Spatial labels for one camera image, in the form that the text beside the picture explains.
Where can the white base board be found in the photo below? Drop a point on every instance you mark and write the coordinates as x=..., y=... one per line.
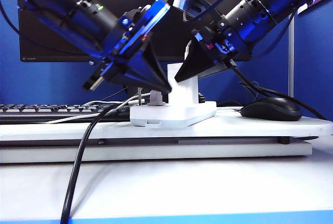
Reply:
x=156, y=152

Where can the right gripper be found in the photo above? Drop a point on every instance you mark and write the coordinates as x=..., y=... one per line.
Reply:
x=223, y=44

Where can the grey metal partition post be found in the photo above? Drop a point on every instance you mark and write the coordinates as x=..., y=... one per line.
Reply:
x=291, y=65

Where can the white charger block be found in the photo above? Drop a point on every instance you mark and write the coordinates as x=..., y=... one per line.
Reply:
x=184, y=91

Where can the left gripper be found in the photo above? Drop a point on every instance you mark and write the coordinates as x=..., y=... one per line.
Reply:
x=135, y=31

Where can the white raised desk board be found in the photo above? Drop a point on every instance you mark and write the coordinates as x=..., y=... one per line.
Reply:
x=234, y=128

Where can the black rubber board foot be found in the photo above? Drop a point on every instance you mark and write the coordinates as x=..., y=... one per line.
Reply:
x=284, y=140

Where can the black keyboard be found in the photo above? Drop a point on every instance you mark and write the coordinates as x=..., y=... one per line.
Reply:
x=39, y=109

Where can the black computer mouse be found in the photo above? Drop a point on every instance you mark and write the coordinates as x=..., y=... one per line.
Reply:
x=273, y=109

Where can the black ASUS monitor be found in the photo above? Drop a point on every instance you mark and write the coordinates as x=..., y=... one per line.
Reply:
x=173, y=34

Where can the black power plug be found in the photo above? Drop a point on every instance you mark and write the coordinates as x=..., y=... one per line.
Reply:
x=202, y=98

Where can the white power strip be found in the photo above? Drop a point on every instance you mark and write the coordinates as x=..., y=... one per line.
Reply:
x=177, y=117

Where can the black monitor stand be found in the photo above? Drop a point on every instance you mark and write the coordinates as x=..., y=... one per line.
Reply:
x=131, y=91

